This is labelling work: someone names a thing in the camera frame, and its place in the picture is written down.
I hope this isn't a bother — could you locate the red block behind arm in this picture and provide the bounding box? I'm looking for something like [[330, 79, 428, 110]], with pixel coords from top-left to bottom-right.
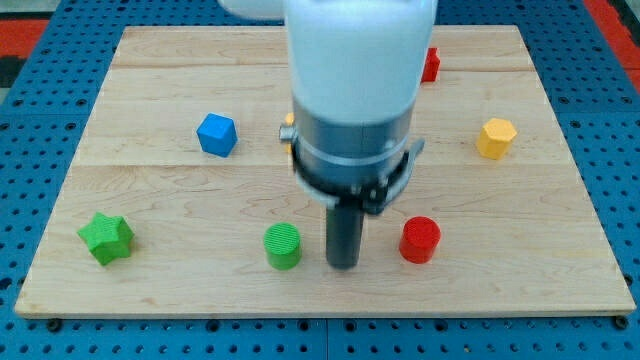
[[421, 47, 441, 83]]

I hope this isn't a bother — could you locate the yellow block behind arm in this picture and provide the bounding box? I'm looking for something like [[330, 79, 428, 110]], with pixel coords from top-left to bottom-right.
[[285, 112, 295, 154]]

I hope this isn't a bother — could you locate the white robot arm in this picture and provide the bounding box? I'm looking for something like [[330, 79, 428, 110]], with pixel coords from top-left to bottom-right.
[[219, 0, 438, 214]]

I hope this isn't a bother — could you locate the black cylindrical end effector rod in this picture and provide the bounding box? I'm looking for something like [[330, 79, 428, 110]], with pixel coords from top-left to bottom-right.
[[326, 202, 364, 270]]

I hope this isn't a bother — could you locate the green cylinder block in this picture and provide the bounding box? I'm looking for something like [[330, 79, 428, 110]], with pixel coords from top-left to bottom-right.
[[263, 222, 302, 270]]

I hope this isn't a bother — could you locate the blue cube block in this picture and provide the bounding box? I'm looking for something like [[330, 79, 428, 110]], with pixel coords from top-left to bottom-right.
[[196, 113, 238, 157]]

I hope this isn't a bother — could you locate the red cylinder block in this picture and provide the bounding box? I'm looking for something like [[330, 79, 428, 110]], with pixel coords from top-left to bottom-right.
[[399, 216, 441, 264]]

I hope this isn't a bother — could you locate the wooden board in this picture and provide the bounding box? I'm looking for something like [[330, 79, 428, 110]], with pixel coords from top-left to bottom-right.
[[15, 26, 636, 319]]

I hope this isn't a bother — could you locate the yellow hexagon block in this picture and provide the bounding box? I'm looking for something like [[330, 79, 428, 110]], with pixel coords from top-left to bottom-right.
[[476, 118, 518, 160]]

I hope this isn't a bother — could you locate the green star block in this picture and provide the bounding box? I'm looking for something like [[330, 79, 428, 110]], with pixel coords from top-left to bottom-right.
[[77, 212, 134, 266]]

